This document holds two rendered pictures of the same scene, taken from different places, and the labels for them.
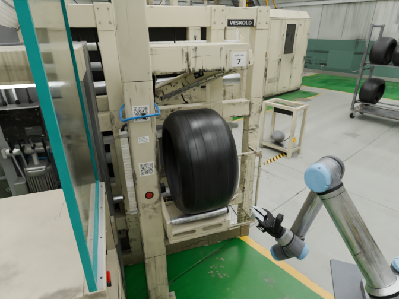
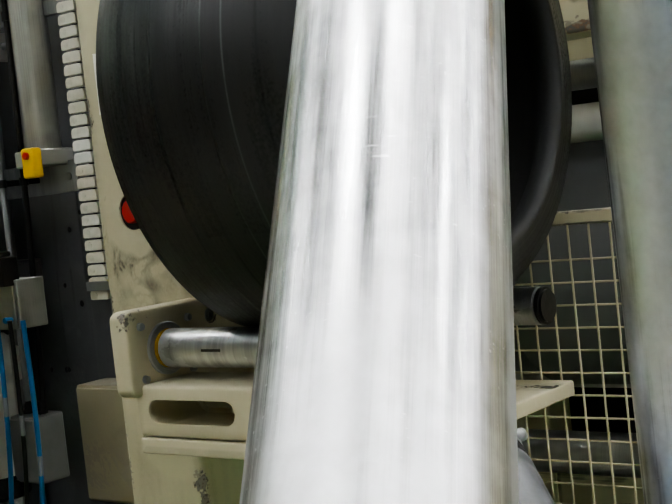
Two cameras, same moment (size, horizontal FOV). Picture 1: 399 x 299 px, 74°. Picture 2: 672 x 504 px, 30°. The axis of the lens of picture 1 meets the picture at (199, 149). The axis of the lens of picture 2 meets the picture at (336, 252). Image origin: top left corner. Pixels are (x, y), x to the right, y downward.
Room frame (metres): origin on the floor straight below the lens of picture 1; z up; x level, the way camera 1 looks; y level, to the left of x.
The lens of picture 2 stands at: (0.53, -1.15, 1.06)
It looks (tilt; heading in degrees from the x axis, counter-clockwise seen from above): 3 degrees down; 56
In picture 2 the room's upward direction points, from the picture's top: 6 degrees counter-clockwise
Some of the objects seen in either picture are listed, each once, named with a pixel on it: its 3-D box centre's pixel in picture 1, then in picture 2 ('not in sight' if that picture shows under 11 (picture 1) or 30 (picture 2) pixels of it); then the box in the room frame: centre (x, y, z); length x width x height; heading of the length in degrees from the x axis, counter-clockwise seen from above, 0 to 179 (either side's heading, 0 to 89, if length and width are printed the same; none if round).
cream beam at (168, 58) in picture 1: (194, 57); not in sight; (1.66, 0.03, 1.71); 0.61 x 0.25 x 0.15; 108
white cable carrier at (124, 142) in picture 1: (129, 173); (94, 112); (1.18, 0.36, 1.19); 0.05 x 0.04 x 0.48; 18
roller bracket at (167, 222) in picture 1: (162, 207); (240, 328); (1.28, 0.22, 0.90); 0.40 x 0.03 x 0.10; 18
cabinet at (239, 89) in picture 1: (244, 85); not in sight; (6.28, -1.08, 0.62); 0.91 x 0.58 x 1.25; 131
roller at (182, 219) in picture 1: (199, 215); (279, 346); (1.21, 0.00, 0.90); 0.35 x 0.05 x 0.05; 108
